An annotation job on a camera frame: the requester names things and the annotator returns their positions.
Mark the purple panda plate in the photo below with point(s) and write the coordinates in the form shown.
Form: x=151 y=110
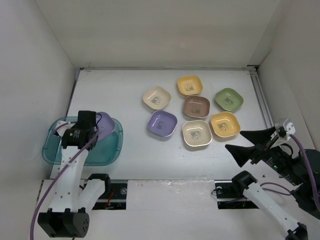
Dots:
x=162 y=123
x=105 y=124

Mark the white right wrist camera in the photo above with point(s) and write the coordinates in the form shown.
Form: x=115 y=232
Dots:
x=285 y=128

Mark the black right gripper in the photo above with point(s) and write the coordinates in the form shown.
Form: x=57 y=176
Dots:
x=241 y=153

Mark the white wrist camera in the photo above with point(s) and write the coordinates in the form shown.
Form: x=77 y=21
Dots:
x=62 y=126
x=285 y=128

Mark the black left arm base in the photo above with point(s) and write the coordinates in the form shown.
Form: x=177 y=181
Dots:
x=115 y=198

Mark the brown panda plate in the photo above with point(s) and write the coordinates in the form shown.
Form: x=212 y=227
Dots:
x=196 y=106

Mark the yellow panda plate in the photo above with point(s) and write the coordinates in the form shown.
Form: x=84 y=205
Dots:
x=225 y=124
x=189 y=85

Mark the green panda plate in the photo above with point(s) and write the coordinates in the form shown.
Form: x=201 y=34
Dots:
x=229 y=99

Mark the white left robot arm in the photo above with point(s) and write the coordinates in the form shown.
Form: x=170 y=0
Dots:
x=63 y=211

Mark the aluminium rail frame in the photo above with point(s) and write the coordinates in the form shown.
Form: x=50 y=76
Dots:
x=264 y=109

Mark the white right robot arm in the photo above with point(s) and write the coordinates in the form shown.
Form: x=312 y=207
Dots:
x=305 y=177

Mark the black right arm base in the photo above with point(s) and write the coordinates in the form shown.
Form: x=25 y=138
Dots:
x=229 y=193

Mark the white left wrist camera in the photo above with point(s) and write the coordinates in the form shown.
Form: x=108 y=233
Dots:
x=62 y=126

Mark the cream panda plate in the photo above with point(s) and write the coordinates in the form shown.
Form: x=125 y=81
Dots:
x=196 y=134
x=156 y=98

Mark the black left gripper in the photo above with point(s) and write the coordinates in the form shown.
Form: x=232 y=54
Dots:
x=74 y=127

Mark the teal transparent plastic bin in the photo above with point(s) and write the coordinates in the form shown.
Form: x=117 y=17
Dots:
x=106 y=150

